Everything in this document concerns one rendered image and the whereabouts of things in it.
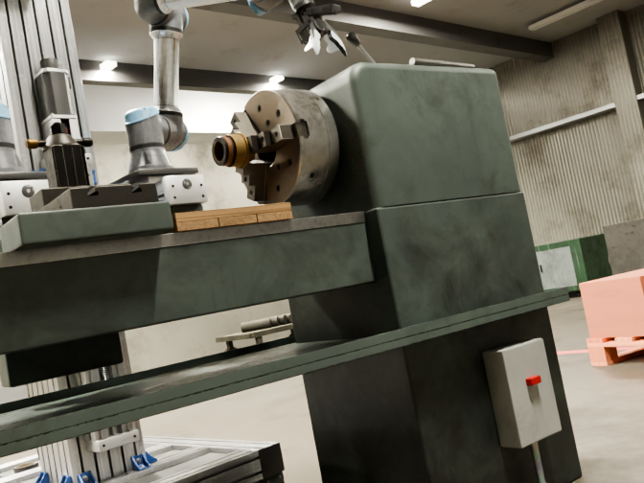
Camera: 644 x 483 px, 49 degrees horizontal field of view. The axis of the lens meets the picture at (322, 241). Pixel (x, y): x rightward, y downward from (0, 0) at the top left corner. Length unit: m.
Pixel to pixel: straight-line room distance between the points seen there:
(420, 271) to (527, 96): 9.71
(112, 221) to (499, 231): 1.15
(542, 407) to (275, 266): 0.85
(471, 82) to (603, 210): 8.82
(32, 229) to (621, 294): 3.18
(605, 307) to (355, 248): 2.46
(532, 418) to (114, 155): 9.24
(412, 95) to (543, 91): 9.41
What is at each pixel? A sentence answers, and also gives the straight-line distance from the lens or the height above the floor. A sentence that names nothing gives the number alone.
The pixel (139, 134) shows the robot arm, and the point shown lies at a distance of 2.43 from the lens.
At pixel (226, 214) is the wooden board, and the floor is 0.89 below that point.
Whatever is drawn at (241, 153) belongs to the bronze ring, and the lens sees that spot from 1.84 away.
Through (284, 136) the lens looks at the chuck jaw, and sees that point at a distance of 1.80.
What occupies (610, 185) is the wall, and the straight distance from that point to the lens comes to 10.87.
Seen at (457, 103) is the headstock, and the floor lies 1.14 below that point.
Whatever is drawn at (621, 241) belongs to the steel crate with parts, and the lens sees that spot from 6.28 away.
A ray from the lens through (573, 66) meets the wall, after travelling 11.19.
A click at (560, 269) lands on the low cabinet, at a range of 9.18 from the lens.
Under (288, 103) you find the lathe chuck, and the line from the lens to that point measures 1.84.
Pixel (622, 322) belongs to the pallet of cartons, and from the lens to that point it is 4.05.
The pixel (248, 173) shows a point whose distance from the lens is 1.89.
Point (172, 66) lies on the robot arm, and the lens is 2.62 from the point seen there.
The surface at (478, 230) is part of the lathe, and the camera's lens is 2.06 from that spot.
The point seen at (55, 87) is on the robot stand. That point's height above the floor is 1.47.
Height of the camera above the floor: 0.69
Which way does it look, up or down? 4 degrees up
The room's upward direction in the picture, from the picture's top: 11 degrees counter-clockwise
